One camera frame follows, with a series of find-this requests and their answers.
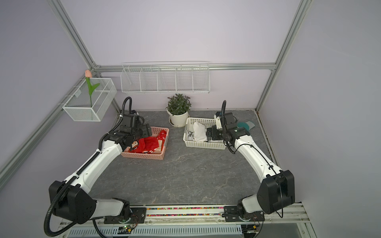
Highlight white sock two black stripes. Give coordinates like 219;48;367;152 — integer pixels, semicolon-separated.
193;122;207;142

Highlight plain red sock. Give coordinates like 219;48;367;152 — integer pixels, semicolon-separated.
129;137;160;154

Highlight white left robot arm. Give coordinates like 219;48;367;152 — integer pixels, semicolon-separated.
44;97;152;237

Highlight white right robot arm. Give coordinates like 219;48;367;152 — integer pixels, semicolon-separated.
215;100;295;220

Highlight white perforated plastic basket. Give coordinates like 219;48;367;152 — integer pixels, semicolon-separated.
183;118;226;150

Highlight pink perforated plastic basket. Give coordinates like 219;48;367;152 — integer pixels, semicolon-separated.
121;127;170;160

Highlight green white garden glove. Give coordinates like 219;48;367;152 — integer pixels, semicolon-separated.
237;121;255;131

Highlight green potted plant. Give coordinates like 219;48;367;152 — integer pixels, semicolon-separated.
166;94;191;116

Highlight pink artificial tulip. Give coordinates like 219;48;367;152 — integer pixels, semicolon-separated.
85;70;100;107

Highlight white wire wall shelf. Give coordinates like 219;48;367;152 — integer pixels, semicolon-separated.
120;61;210;93

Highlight white mesh wall box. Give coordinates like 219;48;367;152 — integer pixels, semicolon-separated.
63;78;117;122

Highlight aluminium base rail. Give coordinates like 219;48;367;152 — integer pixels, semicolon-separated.
59;202;310;227

